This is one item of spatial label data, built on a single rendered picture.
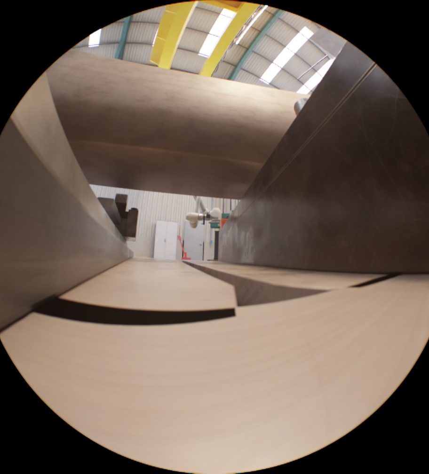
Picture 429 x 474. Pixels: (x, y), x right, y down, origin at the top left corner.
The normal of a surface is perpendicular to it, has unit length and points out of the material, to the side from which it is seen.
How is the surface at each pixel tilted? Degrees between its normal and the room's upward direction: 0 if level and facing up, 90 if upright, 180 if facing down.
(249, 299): 90
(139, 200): 90
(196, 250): 90
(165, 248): 90
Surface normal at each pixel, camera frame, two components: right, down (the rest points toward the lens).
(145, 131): 0.39, -0.11
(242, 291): -0.97, -0.07
